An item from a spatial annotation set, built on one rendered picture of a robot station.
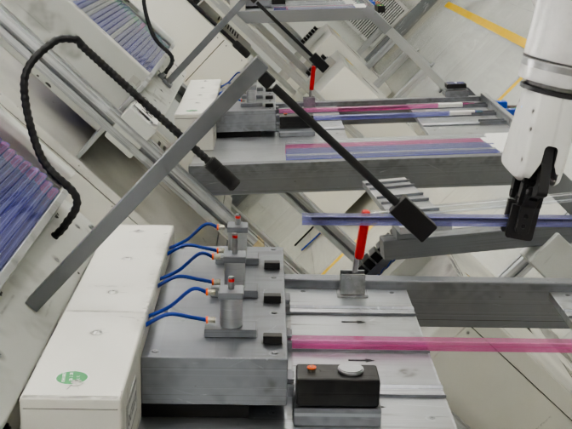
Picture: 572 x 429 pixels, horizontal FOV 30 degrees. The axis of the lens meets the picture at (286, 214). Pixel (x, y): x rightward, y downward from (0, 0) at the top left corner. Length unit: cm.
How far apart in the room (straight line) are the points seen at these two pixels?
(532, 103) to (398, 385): 35
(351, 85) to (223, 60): 68
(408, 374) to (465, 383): 117
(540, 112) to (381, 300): 30
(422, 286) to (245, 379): 42
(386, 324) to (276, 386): 27
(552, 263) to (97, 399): 91
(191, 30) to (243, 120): 325
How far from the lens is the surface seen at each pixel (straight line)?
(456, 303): 137
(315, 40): 742
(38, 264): 117
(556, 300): 136
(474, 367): 226
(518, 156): 121
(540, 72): 120
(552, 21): 119
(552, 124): 119
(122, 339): 97
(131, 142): 205
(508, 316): 138
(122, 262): 118
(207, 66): 564
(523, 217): 124
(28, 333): 103
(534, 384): 230
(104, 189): 212
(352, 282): 131
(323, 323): 123
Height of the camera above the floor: 143
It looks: 11 degrees down
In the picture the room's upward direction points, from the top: 48 degrees counter-clockwise
